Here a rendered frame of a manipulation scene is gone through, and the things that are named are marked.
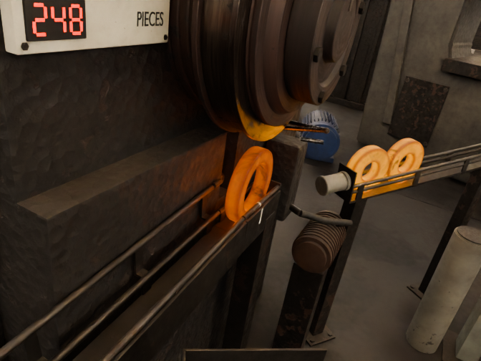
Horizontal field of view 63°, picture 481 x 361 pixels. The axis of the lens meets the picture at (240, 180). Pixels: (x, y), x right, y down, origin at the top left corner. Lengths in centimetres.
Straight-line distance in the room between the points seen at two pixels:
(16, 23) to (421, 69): 318
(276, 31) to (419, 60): 288
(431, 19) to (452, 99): 62
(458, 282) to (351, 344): 45
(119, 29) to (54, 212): 26
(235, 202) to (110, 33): 42
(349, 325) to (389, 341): 16
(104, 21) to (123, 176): 22
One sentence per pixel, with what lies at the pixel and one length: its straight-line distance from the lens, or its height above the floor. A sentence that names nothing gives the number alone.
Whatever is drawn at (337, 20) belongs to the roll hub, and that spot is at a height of 113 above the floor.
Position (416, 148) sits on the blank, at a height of 77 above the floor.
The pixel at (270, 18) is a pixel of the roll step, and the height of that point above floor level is 112.
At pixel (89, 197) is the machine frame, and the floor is 87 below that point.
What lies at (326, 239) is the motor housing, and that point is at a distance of 119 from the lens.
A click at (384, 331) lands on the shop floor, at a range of 178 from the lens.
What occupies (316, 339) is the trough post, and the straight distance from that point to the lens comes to 162.
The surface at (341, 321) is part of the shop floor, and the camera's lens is 174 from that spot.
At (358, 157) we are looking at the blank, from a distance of 121.
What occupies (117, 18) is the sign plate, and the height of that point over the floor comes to 110.
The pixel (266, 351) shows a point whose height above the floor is 72.
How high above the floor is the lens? 116
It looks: 27 degrees down
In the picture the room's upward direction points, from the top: 9 degrees clockwise
